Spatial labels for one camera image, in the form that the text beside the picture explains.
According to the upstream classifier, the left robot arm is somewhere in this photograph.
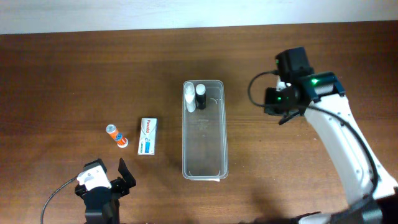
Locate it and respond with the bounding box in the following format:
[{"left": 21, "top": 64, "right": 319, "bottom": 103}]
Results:
[{"left": 75, "top": 159, "right": 136, "bottom": 224}]

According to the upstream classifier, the white Panadol box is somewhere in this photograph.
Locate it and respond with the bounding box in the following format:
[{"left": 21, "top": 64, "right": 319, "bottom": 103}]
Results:
[{"left": 137, "top": 118, "right": 157, "bottom": 156}]

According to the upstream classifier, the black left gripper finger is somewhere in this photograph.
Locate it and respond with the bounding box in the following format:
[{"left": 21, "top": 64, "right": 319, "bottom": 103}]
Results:
[
  {"left": 118, "top": 158, "right": 136, "bottom": 189},
  {"left": 83, "top": 159, "right": 107, "bottom": 174}
]

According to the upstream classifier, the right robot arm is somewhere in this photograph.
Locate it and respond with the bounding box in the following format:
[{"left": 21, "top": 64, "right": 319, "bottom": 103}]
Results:
[{"left": 182, "top": 70, "right": 397, "bottom": 223}]

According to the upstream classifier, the black bottle white cap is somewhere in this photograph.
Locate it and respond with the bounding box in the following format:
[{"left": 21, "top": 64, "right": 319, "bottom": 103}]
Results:
[{"left": 196, "top": 84, "right": 206, "bottom": 110}]

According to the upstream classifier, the orange tablet tube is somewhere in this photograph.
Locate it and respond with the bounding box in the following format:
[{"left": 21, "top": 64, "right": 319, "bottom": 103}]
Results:
[{"left": 106, "top": 124, "right": 129, "bottom": 148}]

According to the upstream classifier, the clear plastic container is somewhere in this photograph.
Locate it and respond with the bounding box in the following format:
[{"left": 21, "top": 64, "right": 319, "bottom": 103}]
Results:
[{"left": 182, "top": 80, "right": 228, "bottom": 182}]

